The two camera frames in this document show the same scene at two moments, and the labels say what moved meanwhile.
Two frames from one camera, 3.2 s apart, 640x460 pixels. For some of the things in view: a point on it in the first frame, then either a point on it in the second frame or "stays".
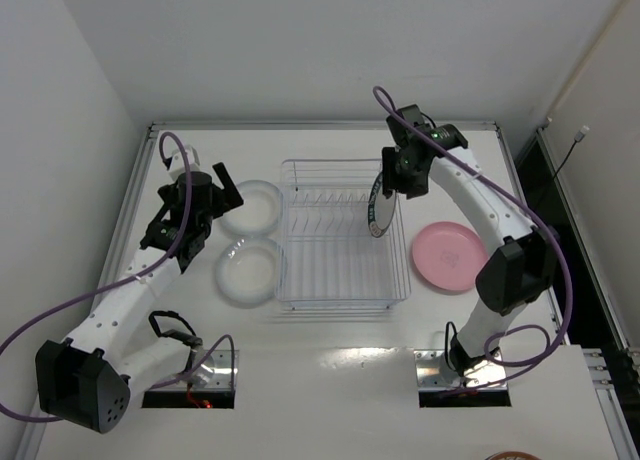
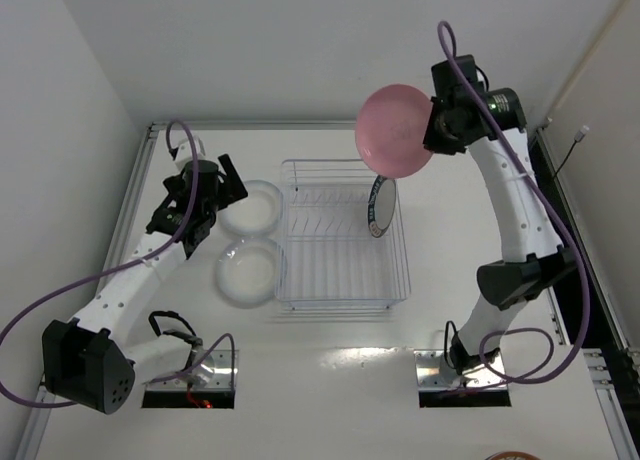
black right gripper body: (391, 178) to (437, 130)
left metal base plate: (214, 374) stays
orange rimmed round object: (512, 455) stays
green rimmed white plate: (381, 209) stays
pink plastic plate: (449, 254) to (390, 130)
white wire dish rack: (327, 258) stays
